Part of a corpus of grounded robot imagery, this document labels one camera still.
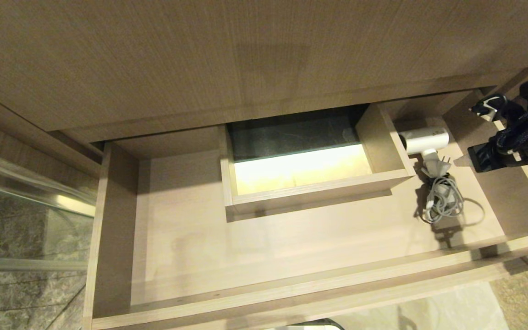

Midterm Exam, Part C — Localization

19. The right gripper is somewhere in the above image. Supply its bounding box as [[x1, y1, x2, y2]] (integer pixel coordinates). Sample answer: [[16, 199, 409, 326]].
[[453, 132, 527, 173]]

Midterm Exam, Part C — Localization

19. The white hair dryer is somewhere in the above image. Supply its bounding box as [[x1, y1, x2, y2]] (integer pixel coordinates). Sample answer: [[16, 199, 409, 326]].
[[398, 127, 451, 177]]

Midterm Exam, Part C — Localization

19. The open wooden drawer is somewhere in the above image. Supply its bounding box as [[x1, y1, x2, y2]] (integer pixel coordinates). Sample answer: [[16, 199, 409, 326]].
[[82, 90, 528, 330]]

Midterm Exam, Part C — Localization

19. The wooden vanity cabinet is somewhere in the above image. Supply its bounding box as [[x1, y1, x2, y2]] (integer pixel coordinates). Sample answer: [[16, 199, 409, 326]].
[[0, 0, 528, 180]]

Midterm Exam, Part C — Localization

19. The grey power cord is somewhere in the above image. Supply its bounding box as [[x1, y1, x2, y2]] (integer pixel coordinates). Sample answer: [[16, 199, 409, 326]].
[[413, 155, 485, 225]]

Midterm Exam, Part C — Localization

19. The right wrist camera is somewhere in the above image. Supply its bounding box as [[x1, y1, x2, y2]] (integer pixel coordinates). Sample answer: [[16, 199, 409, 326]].
[[471, 94, 508, 122]]

